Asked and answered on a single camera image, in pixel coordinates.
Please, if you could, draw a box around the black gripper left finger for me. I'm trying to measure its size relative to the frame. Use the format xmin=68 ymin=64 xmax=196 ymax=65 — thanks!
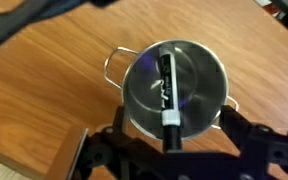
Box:
xmin=98 ymin=105 xmax=159 ymax=162

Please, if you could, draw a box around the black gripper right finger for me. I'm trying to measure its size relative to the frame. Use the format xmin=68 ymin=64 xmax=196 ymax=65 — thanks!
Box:
xmin=220 ymin=105 xmax=274 ymax=158

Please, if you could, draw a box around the black and white marker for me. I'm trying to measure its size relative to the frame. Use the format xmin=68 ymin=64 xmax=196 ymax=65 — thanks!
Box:
xmin=157 ymin=44 xmax=184 ymax=154

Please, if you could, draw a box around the small stainless steel pot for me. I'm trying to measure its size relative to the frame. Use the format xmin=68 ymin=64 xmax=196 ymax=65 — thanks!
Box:
xmin=103 ymin=39 xmax=240 ymax=141

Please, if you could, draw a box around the grey metal mount plate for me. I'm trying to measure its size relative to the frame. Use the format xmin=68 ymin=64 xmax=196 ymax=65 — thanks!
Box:
xmin=45 ymin=124 xmax=90 ymax=180

